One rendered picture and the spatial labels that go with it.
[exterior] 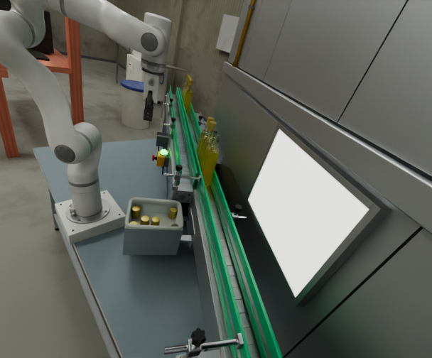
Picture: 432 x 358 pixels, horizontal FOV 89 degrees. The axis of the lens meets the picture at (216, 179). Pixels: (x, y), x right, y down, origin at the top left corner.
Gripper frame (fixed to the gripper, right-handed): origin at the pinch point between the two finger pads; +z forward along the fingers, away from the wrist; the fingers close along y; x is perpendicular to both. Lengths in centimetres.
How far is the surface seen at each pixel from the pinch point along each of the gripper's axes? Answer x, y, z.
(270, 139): -42.0, -21.3, -6.3
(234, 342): -24, -70, 23
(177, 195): -16.6, -7.0, 33.6
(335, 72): -45, -33, -31
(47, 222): 73, 70, 136
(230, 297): -26, -61, 23
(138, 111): 22, 304, 102
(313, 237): -42, -57, 3
